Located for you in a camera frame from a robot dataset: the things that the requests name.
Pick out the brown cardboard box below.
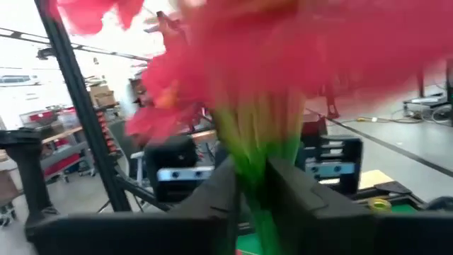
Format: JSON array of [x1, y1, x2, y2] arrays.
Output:
[[88, 84, 117, 107]]

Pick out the yellow glass vase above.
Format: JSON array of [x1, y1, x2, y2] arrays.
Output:
[[367, 197, 393, 214]]

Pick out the black aluminium gantry frame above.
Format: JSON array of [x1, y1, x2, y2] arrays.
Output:
[[33, 0, 171, 213]]

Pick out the red artificial flower bunch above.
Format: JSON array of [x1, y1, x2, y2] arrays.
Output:
[[49, 0, 453, 255]]

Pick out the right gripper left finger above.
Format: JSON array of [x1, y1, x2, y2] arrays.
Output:
[[26, 159, 239, 255]]

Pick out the black pedestal stand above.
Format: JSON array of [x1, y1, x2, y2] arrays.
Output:
[[0, 127, 52, 227]]

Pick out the grey shelf cart red bins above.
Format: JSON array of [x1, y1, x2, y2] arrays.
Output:
[[19, 106, 96, 178]]

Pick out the black table edge frame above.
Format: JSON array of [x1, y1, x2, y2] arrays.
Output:
[[350, 191, 453, 215]]

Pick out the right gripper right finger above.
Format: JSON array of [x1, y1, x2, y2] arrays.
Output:
[[265, 157, 453, 255]]

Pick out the black frame handle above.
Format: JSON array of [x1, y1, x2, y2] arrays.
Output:
[[374, 180, 412, 195]]

